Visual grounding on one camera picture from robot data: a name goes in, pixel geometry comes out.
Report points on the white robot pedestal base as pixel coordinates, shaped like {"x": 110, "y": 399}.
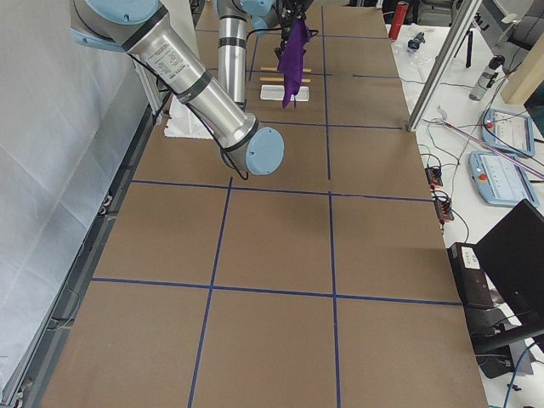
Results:
{"x": 182, "y": 123}

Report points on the white rack base tray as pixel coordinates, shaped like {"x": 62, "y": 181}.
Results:
{"x": 276, "y": 93}

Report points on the black computer box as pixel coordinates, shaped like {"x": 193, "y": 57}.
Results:
{"x": 471, "y": 281}

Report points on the white curtain sheet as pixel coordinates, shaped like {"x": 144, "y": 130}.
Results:
{"x": 67, "y": 116}

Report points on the wooden rack rod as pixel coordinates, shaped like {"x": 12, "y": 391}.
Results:
{"x": 277, "y": 79}
{"x": 275, "y": 69}

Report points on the blue teach pendant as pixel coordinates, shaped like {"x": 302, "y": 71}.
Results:
{"x": 500, "y": 180}
{"x": 509, "y": 132}

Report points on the aluminium frame post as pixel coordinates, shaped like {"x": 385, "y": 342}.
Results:
{"x": 452, "y": 41}

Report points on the red cylinder tube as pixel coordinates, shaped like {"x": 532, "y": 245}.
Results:
{"x": 398, "y": 19}

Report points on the left wooden rack rod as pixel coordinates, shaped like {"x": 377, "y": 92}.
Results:
{"x": 277, "y": 79}

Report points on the black monitor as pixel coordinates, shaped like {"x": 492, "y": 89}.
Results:
{"x": 511, "y": 254}

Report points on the far blue teach pendant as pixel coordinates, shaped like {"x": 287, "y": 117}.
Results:
{"x": 509, "y": 132}

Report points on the far orange connector block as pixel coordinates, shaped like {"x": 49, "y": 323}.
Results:
{"x": 434, "y": 177}

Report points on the dark blue cloth bundle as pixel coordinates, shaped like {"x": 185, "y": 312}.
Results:
{"x": 416, "y": 42}

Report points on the right wooden rack rod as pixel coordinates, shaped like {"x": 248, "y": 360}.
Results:
{"x": 275, "y": 69}

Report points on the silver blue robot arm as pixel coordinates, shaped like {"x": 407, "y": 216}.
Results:
{"x": 143, "y": 29}

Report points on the purple towel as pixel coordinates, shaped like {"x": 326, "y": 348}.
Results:
{"x": 291, "y": 61}

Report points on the pink stick with green tip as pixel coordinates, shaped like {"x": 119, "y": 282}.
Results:
{"x": 480, "y": 142}

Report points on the near orange connector block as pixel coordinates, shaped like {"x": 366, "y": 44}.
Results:
{"x": 442, "y": 205}

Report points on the near blue teach pendant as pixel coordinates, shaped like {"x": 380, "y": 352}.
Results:
{"x": 500, "y": 180}

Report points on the orange connector block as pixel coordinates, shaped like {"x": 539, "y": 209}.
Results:
{"x": 442, "y": 205}
{"x": 434, "y": 177}

